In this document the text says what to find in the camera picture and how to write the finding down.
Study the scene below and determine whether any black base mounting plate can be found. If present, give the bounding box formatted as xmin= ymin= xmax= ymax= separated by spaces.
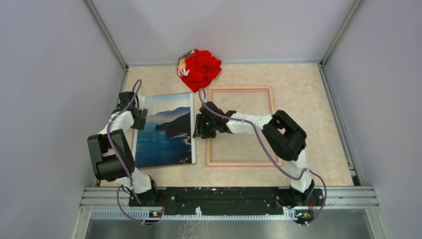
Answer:
xmin=128 ymin=187 xmax=323 ymax=216

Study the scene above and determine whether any aluminium front rail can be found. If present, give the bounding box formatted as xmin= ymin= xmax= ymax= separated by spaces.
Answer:
xmin=80 ymin=186 xmax=379 ymax=223

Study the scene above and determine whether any crumpled red cloth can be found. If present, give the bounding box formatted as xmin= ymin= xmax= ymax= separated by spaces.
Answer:
xmin=177 ymin=49 xmax=222 ymax=93

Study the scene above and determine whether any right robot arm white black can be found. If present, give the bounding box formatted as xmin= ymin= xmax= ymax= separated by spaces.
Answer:
xmin=194 ymin=102 xmax=315 ymax=205

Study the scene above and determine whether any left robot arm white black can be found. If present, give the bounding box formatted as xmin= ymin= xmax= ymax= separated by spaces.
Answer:
xmin=87 ymin=92 xmax=160 ymax=206

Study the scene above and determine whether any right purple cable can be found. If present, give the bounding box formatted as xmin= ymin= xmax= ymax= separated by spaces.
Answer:
xmin=198 ymin=88 xmax=327 ymax=227

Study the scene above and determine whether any pink wooden picture frame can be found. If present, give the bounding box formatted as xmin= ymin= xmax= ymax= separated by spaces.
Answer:
xmin=206 ymin=87 xmax=283 ymax=167

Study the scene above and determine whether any landscape photo print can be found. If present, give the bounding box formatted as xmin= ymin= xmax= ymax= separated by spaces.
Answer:
xmin=133 ymin=93 xmax=196 ymax=168

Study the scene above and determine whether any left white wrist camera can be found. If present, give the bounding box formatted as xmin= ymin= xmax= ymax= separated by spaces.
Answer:
xmin=136 ymin=94 xmax=146 ymax=109

